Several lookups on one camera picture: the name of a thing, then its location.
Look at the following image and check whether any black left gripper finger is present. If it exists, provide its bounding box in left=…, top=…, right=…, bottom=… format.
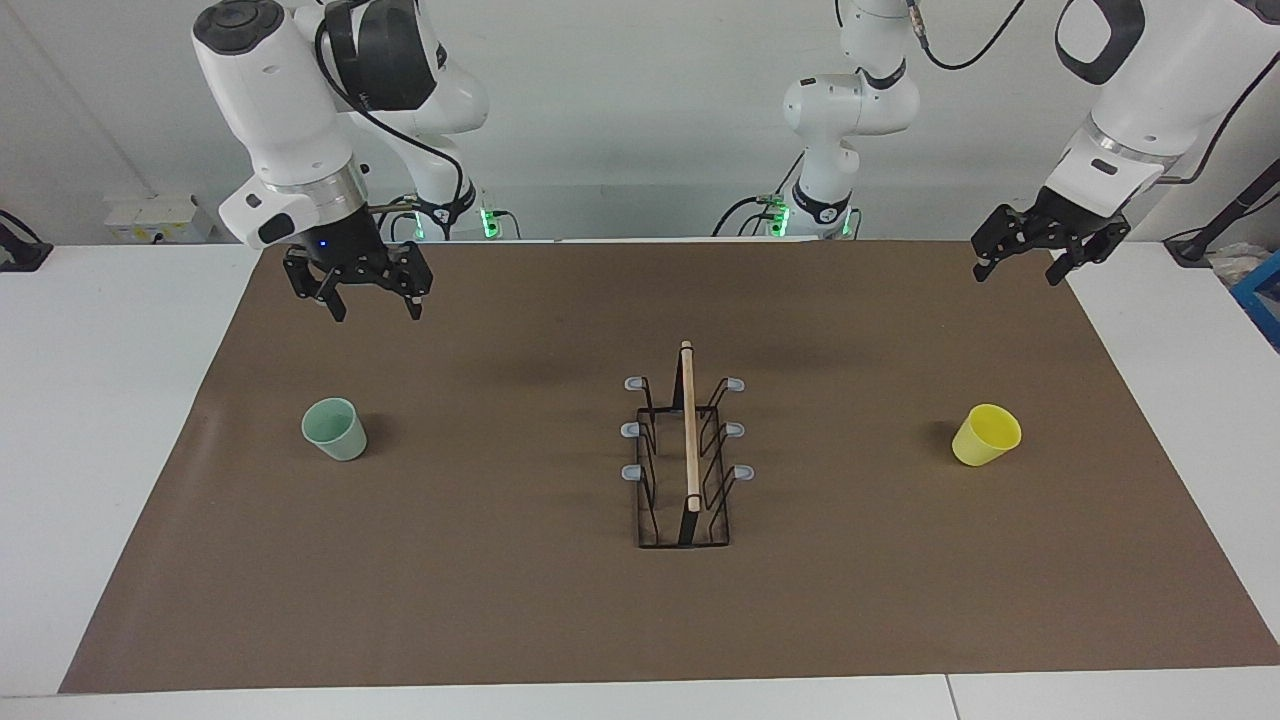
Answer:
left=971, top=205, right=1043, bottom=284
left=1045, top=225, right=1133, bottom=288

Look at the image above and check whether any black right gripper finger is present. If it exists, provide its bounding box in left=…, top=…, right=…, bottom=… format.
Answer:
left=283, top=248, right=347, bottom=323
left=385, top=242, right=435, bottom=321

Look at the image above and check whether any pale green plastic cup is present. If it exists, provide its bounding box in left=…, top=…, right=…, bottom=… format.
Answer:
left=301, top=397, right=368, bottom=462

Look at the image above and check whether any yellow plastic cup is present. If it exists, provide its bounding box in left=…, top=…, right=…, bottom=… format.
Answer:
left=951, top=403, right=1023, bottom=468

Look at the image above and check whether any crumpled clear plastic bag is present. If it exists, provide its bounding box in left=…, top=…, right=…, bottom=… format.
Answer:
left=1208, top=243, right=1271, bottom=286

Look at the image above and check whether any white power strip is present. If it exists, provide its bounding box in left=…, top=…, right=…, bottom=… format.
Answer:
left=105, top=195, right=216, bottom=244

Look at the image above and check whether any blue box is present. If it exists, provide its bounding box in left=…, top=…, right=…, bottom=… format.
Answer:
left=1230, top=250, right=1280, bottom=351

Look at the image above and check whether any black table clamp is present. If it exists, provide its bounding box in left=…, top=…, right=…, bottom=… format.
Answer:
left=0, top=210, right=53, bottom=273

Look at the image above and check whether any brown table mat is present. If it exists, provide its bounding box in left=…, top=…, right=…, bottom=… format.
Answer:
left=58, top=238, right=1280, bottom=694

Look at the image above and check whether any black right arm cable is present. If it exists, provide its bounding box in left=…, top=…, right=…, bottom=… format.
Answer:
left=315, top=0, right=471, bottom=236

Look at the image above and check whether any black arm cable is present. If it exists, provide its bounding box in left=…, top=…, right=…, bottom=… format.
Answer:
left=315, top=0, right=471, bottom=236
left=905, top=0, right=1280, bottom=186

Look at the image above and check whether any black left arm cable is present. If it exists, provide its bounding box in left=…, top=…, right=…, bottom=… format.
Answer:
left=905, top=0, right=1280, bottom=186

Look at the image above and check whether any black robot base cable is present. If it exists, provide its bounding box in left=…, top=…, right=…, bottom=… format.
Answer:
left=712, top=150, right=807, bottom=238

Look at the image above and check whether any black wire cup rack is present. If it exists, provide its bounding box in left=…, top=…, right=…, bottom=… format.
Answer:
left=621, top=340, right=756, bottom=549

